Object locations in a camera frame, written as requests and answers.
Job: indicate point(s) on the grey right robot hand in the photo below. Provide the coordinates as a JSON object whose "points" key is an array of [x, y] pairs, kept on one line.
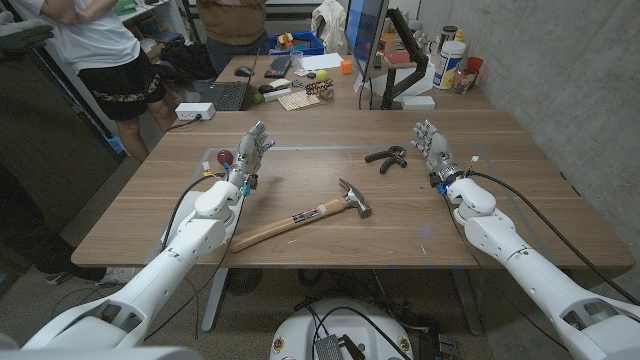
{"points": [[437, 150]]}

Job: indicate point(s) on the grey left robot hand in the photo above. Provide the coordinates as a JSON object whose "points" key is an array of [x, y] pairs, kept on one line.
{"points": [[248, 152]]}

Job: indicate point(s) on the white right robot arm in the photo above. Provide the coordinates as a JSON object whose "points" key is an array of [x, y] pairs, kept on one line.
{"points": [[525, 270]]}

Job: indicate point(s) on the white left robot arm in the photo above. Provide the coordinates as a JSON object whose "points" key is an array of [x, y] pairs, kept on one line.
{"points": [[165, 270]]}

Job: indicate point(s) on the black hand grip strengthener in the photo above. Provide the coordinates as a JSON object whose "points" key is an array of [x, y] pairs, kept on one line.
{"points": [[392, 156]]}

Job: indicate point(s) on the white paper towel sheet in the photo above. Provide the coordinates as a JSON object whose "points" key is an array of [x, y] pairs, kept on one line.
{"points": [[182, 207]]}

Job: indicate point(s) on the dark red apple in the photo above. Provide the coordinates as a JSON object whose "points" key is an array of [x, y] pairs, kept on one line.
{"points": [[225, 157]]}

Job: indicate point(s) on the white rectangular box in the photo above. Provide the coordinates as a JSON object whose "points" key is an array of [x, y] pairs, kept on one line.
{"points": [[418, 102]]}

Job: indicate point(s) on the small green ball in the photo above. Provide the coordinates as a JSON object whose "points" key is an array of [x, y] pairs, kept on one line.
{"points": [[258, 98]]}

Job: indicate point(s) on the black laptop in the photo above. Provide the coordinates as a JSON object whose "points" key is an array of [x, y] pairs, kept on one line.
{"points": [[225, 95]]}

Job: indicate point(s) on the white bar block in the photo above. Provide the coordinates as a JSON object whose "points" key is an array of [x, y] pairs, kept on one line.
{"points": [[277, 94]]}

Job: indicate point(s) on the white power strip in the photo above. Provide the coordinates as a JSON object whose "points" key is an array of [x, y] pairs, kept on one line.
{"points": [[194, 111]]}

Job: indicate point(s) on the wooden slat mat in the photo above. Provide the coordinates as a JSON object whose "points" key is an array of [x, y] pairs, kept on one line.
{"points": [[298, 101]]}

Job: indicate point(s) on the small glass jar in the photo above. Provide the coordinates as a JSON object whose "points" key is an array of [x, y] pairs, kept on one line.
{"points": [[463, 81]]}

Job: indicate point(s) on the black computer mouse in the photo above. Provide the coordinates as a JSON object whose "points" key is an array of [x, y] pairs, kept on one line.
{"points": [[243, 71]]}

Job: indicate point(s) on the white wipes canister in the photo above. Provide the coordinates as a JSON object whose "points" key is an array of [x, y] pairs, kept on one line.
{"points": [[447, 65]]}

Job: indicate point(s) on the black keyboard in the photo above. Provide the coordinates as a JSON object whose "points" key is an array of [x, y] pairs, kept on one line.
{"points": [[278, 66]]}

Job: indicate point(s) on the wooden spool toy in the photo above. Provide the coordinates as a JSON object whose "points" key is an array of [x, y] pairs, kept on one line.
{"points": [[320, 89]]}

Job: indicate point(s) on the clear glass cup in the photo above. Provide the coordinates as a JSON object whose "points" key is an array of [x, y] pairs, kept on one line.
{"points": [[297, 60]]}

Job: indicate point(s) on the yellow-green ball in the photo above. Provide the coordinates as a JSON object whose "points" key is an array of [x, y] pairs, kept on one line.
{"points": [[322, 75]]}

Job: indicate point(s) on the black backpack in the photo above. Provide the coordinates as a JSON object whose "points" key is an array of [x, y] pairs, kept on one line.
{"points": [[187, 62]]}

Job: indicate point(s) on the blue plastic bin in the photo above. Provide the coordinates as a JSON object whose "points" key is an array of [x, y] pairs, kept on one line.
{"points": [[310, 46]]}

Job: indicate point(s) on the orange cube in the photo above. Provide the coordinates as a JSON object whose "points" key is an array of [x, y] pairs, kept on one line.
{"points": [[346, 67]]}

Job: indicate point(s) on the black round floor fan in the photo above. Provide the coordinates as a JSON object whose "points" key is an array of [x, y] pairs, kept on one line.
{"points": [[243, 281]]}

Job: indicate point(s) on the person in brown sweater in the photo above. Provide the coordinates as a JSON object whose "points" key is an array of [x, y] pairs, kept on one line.
{"points": [[232, 22]]}

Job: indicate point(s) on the computer monitor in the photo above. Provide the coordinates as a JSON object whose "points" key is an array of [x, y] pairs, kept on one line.
{"points": [[365, 30]]}

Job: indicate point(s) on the grey table leg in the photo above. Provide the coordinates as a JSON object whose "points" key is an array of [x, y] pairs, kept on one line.
{"points": [[467, 305], [215, 300]]}

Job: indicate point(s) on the white cloth bag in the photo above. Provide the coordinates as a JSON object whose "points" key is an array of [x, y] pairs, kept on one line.
{"points": [[330, 22]]}

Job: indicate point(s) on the white sneaker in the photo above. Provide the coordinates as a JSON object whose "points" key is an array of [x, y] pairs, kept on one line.
{"points": [[117, 277]]}

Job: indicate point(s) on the white robot torso base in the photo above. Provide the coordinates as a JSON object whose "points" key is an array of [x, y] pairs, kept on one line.
{"points": [[300, 330]]}

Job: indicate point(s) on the person in white shirt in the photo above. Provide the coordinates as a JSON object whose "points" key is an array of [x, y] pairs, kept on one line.
{"points": [[95, 45]]}

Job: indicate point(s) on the dark brown partition panel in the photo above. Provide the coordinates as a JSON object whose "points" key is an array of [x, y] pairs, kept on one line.
{"points": [[45, 140]]}

